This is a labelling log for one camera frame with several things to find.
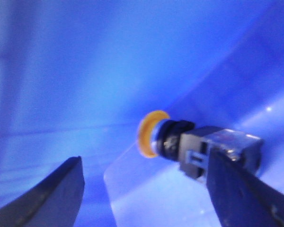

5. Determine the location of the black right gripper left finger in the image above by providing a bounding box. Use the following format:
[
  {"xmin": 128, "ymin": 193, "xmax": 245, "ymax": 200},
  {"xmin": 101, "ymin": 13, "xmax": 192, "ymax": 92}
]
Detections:
[{"xmin": 0, "ymin": 157, "xmax": 85, "ymax": 227}]

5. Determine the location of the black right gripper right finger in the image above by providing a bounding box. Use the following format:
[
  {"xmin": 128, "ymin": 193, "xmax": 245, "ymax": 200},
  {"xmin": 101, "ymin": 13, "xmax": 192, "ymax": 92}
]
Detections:
[{"xmin": 206, "ymin": 152, "xmax": 284, "ymax": 227}]

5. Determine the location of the yellow push button switch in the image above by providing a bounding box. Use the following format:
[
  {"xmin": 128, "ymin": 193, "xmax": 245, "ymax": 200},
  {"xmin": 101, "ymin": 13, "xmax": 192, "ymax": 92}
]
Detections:
[{"xmin": 137, "ymin": 110, "xmax": 264, "ymax": 182}]

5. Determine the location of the blue crate front left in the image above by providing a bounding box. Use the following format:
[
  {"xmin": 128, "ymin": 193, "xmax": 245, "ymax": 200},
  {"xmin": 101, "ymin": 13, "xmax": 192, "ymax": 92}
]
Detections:
[{"xmin": 0, "ymin": 0, "xmax": 284, "ymax": 227}]

